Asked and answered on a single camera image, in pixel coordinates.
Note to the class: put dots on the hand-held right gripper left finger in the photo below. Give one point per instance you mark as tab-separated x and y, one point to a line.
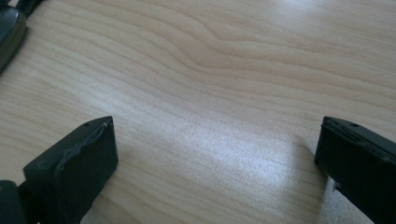
77	174

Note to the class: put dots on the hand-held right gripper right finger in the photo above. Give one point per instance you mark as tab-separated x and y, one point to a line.
361	168

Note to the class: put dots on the dark rounded object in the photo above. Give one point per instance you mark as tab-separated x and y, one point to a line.
9	34

